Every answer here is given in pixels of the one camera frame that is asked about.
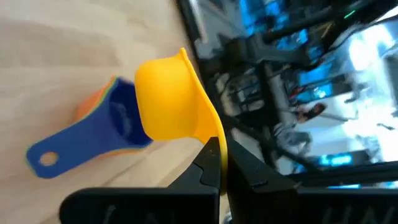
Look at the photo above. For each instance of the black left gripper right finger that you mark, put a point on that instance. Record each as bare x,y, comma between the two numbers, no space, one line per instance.
280,202

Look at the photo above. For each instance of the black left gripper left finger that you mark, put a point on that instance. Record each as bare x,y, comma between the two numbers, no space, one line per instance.
155,205

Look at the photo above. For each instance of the dark blue measuring cup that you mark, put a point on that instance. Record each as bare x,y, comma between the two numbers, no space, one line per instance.
93,137

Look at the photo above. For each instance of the yellow measuring cup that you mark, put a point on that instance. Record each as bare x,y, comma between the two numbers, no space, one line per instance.
168,99

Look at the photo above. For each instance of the orange measuring cup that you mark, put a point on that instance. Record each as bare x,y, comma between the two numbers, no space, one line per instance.
90,104

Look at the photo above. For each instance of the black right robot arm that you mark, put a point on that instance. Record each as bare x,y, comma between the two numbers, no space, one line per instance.
311,23

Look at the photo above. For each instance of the person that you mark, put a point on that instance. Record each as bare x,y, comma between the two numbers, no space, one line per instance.
311,112

